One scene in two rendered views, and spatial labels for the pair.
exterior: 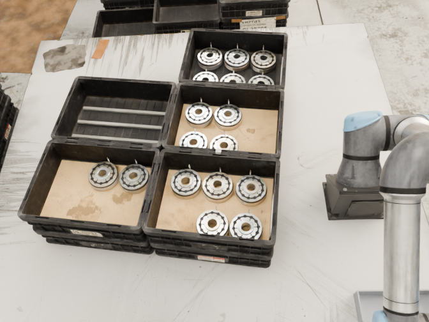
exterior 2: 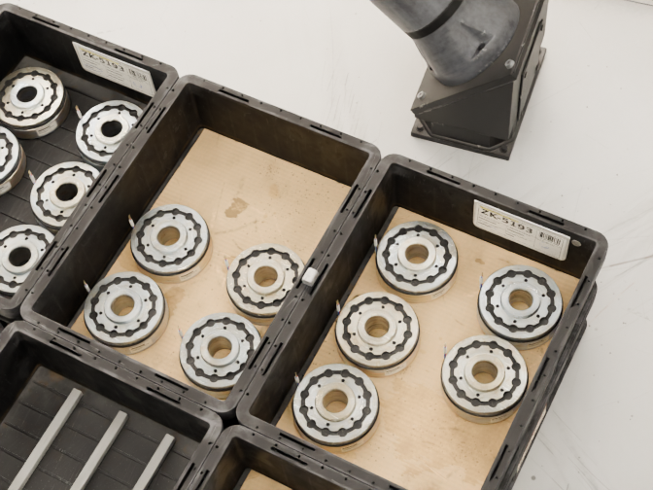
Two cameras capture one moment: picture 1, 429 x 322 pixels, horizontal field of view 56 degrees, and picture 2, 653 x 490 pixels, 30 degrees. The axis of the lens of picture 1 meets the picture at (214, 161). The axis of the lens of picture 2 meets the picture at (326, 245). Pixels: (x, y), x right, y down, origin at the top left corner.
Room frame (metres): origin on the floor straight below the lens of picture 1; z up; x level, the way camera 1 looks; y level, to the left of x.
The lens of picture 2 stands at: (0.46, 0.61, 2.21)
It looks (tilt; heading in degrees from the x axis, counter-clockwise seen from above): 60 degrees down; 293
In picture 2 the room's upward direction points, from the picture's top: 9 degrees counter-clockwise
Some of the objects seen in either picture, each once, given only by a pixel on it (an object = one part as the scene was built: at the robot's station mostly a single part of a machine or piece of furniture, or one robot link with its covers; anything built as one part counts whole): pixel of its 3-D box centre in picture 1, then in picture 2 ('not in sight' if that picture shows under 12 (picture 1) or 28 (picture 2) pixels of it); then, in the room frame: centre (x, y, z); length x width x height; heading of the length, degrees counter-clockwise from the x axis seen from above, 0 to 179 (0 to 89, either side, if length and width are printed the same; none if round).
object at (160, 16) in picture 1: (189, 27); not in sight; (2.12, 0.07, 0.31); 0.40 x 0.30 x 0.34; 86
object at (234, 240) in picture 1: (214, 194); (427, 330); (0.59, 0.01, 0.92); 0.40 x 0.30 x 0.02; 77
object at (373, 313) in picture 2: (217, 184); (376, 327); (0.66, 0.00, 0.86); 0.05 x 0.05 x 0.01
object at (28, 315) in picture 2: (225, 119); (206, 234); (0.89, -0.05, 0.92); 0.40 x 0.30 x 0.02; 77
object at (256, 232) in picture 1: (246, 227); (520, 301); (0.50, -0.08, 0.86); 0.10 x 0.10 x 0.01
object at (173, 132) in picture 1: (225, 128); (212, 254); (0.89, -0.05, 0.87); 0.40 x 0.30 x 0.11; 77
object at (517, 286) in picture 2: (246, 227); (520, 299); (0.50, -0.08, 0.86); 0.05 x 0.05 x 0.01
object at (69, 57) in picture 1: (63, 57); not in sight; (1.53, 0.67, 0.71); 0.22 x 0.19 x 0.01; 86
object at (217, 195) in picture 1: (217, 184); (377, 329); (0.66, 0.00, 0.86); 0.10 x 0.10 x 0.01
